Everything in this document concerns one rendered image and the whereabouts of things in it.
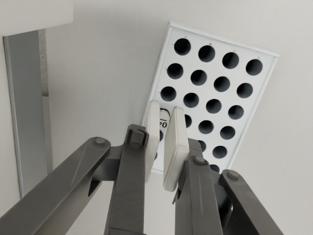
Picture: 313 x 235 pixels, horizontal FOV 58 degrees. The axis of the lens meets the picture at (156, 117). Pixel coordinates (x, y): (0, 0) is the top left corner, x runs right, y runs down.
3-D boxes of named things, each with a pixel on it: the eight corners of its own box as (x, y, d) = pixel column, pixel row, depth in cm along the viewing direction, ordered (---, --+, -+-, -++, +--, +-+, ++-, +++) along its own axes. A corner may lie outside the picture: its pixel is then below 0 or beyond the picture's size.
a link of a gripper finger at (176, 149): (177, 146, 15) (190, 150, 16) (174, 105, 22) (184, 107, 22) (162, 190, 17) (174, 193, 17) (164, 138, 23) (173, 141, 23)
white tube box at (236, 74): (169, 19, 24) (170, 22, 20) (263, 47, 24) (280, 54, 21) (134, 146, 28) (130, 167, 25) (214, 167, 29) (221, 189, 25)
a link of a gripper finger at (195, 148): (187, 178, 14) (243, 192, 14) (182, 135, 19) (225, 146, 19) (178, 201, 15) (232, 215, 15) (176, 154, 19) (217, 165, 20)
